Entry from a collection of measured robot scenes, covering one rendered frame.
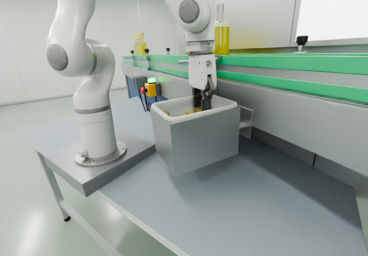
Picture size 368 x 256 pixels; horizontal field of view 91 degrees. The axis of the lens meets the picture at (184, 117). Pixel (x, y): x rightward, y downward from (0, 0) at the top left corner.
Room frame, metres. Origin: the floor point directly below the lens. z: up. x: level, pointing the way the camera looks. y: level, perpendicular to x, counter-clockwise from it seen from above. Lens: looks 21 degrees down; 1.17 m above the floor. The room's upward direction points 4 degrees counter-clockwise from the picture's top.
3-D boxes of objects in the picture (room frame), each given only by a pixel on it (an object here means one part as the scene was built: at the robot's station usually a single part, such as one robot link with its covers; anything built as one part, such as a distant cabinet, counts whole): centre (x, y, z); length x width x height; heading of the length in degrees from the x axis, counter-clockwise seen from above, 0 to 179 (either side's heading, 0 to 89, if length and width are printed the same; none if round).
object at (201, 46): (0.56, -0.06, 1.17); 0.09 x 0.08 x 0.03; 23
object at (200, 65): (0.56, -0.06, 1.11); 0.10 x 0.07 x 0.11; 23
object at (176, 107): (0.52, -0.03, 0.97); 0.22 x 0.17 x 0.09; 115
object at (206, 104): (0.52, -0.08, 1.01); 0.03 x 0.03 x 0.07; 23
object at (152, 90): (1.03, 0.17, 0.96); 0.07 x 0.07 x 0.07; 25
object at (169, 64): (1.49, 0.32, 1.09); 1.75 x 0.01 x 0.08; 25
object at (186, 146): (0.54, -0.05, 0.92); 0.27 x 0.17 x 0.15; 115
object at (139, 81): (1.29, 0.29, 0.96); 0.08 x 0.08 x 0.08; 25
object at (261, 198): (1.16, -0.06, 0.73); 1.58 x 1.52 x 0.04; 53
